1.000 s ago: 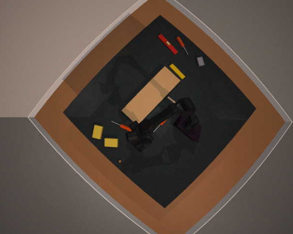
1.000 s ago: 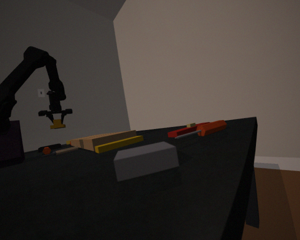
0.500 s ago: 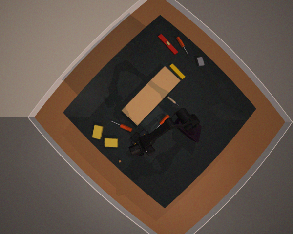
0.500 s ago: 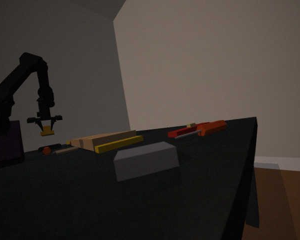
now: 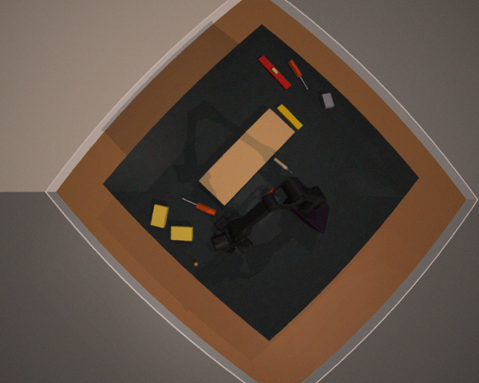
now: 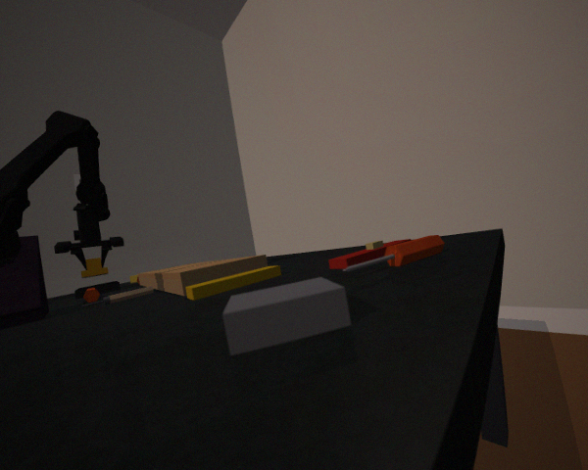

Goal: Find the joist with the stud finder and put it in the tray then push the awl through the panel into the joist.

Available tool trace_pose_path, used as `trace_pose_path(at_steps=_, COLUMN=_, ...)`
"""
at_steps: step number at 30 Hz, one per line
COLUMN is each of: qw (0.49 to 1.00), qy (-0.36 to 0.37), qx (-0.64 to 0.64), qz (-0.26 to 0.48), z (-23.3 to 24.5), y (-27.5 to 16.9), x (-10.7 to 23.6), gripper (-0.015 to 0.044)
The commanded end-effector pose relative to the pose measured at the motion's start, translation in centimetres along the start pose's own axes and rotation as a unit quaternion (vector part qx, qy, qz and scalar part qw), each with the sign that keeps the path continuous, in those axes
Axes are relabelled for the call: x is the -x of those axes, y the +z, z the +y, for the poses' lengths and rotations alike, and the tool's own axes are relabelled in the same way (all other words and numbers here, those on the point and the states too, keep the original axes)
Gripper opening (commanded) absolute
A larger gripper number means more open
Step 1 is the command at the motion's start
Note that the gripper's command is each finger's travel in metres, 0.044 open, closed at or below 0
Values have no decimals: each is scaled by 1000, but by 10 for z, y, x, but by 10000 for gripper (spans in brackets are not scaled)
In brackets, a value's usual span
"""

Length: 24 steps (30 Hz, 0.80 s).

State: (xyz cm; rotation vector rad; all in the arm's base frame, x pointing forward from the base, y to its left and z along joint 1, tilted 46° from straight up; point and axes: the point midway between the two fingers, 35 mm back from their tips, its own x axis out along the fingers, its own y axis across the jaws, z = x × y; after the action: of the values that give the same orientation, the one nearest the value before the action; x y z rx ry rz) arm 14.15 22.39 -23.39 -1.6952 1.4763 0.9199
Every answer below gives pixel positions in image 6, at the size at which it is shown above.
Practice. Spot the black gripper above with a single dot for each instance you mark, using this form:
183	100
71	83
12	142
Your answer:
89	237

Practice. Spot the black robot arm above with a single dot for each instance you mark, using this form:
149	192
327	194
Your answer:
63	131

